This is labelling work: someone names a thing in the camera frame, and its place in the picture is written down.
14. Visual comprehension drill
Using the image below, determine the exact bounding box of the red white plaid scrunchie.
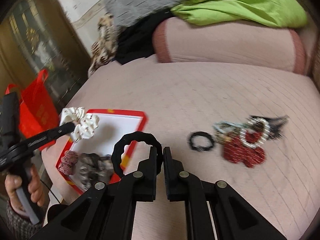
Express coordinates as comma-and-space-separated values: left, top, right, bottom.
58, 150, 79, 176

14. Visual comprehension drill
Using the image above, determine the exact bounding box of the white floral scrunchie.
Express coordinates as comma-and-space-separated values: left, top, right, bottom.
60, 107, 100, 142

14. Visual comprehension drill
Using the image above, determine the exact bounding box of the grey organza scrunchie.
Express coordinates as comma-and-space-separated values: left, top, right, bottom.
76, 153, 114, 191

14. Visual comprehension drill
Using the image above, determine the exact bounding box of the red dotted scrunchie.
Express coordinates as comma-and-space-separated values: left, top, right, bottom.
223, 132, 265, 168

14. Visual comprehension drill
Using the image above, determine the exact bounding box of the black hair tie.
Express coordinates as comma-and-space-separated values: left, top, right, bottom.
110, 130, 164, 179
188, 130, 216, 152

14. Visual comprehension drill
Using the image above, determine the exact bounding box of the white pearl bracelet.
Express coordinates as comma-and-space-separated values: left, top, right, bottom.
239, 117, 271, 149

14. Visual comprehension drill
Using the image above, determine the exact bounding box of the gold beaded bracelet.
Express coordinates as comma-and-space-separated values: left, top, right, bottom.
213, 120, 245, 144

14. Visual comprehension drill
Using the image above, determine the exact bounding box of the black rhinestone hair claw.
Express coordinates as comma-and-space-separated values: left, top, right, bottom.
249, 115, 289, 140

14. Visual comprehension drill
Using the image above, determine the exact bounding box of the person's left forearm sleeve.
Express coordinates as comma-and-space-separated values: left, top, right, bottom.
7, 201, 43, 240

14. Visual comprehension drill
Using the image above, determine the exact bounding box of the person's left hand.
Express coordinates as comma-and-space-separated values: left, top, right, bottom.
4, 164, 46, 213

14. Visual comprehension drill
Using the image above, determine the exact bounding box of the red gift bag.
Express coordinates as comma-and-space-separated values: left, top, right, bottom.
1, 69, 59, 149

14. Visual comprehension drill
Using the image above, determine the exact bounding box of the leopard print cloth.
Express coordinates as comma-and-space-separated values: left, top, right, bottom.
87, 12, 118, 78

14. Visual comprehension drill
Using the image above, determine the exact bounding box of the wooden glass door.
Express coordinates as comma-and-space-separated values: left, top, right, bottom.
1, 0, 90, 109

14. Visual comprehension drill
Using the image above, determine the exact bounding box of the black garment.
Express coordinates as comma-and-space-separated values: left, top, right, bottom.
115, 8, 174, 64

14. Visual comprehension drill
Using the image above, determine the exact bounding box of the pink bolster pillow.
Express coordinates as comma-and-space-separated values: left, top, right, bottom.
152, 17, 306, 75

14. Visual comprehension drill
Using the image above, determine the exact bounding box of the green blanket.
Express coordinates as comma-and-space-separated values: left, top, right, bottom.
171, 0, 308, 29

